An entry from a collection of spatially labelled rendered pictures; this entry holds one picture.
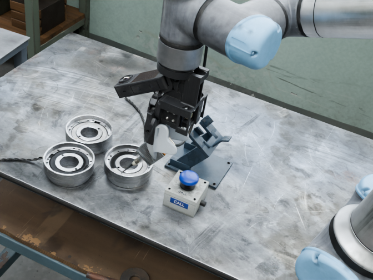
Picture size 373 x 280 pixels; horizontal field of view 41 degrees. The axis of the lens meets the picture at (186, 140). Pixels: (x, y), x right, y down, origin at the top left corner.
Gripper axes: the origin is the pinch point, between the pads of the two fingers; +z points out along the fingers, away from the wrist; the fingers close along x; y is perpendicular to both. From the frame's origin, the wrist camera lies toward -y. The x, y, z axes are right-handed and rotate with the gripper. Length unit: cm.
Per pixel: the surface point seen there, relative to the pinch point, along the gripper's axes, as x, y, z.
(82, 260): -5.3, -12.8, 38.0
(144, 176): 1.3, -2.2, 9.9
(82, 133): 7.0, -21.9, 11.2
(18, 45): 46, -75, 25
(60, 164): -4.3, -19.5, 11.2
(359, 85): 165, 31, 58
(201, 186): 4.3, 9.4, 8.6
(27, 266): 16, -51, 93
